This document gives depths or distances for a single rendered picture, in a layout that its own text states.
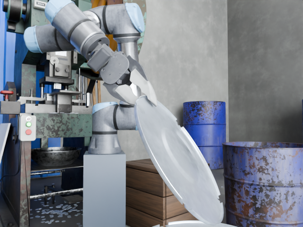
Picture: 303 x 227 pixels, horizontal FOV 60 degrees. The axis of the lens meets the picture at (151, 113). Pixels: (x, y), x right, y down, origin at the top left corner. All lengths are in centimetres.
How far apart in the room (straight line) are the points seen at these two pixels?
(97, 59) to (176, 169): 25
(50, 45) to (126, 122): 50
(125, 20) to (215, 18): 392
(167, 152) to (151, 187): 93
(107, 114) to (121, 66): 62
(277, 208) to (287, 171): 16
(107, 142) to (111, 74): 63
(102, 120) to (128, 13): 46
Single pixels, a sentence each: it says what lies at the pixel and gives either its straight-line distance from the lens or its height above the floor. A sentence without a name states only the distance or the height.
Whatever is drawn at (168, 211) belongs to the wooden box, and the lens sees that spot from 140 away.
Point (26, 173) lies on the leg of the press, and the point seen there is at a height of 32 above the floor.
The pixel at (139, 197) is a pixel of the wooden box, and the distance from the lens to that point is 150.
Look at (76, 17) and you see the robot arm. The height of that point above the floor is 83.
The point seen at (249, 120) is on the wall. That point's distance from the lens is 460.
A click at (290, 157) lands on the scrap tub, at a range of 127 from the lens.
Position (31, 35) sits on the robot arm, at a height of 83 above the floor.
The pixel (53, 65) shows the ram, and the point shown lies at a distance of 185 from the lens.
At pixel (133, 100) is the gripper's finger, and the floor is 63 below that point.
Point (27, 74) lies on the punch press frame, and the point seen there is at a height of 93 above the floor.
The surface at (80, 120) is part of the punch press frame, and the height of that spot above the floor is 60.
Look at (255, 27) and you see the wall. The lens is 479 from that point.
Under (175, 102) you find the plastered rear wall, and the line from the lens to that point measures 397.
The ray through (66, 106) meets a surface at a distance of 175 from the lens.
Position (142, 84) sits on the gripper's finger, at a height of 67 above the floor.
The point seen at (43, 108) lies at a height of 68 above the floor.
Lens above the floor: 58
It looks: 2 degrees up
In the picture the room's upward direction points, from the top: straight up
